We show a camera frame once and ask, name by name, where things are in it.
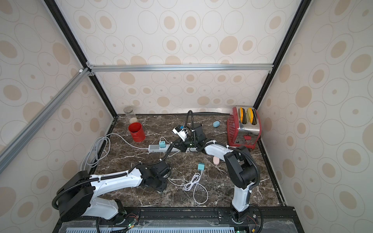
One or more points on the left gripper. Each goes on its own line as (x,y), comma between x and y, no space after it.
(163,187)

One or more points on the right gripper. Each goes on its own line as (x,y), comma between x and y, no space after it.
(189,142)

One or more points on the blue earbud case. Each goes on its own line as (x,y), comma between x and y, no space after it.
(216,124)

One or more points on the pink earbud case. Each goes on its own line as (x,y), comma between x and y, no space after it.
(216,160)

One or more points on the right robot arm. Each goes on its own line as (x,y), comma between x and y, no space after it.
(242,169)

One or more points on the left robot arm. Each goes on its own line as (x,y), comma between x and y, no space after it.
(81,195)

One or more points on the red silver toaster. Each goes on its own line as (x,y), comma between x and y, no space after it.
(243,127)

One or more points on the red metal cup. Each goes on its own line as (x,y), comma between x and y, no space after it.
(137,132)

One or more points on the clear glass jar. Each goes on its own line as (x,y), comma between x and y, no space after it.
(129,112)

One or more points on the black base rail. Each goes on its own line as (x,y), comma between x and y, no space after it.
(190,220)

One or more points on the horizontal aluminium rail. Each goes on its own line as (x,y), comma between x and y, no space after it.
(183,67)

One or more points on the diagonal aluminium rail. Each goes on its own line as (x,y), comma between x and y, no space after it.
(21,140)

